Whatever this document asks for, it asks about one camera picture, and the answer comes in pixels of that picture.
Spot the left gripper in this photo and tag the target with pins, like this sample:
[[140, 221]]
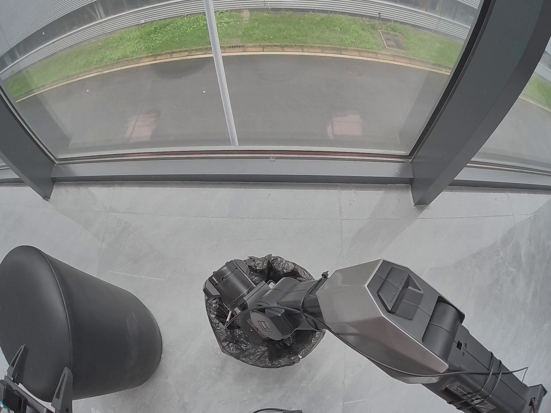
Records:
[[30, 400]]

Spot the black plastic bag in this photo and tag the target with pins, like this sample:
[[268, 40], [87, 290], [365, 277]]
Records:
[[241, 351]]

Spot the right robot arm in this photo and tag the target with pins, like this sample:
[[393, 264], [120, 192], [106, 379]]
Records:
[[379, 316]]

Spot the dark grey round chair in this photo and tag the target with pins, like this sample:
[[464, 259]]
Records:
[[73, 325]]

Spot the window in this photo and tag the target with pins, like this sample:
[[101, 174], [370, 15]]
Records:
[[301, 101]]

